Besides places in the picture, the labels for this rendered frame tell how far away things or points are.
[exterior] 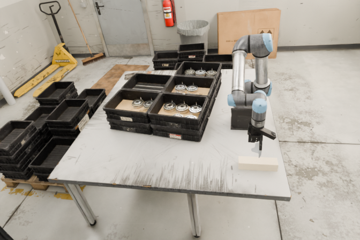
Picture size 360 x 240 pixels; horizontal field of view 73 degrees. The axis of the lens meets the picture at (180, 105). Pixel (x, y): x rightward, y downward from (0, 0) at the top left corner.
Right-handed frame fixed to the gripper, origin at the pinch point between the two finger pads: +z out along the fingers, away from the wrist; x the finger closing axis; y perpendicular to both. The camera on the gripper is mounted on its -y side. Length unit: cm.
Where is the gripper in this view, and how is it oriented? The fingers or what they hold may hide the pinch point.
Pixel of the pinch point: (259, 148)
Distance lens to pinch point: 160.3
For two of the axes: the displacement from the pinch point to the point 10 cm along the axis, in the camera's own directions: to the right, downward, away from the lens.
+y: -9.8, -0.1, 1.9
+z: 1.1, 8.1, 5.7
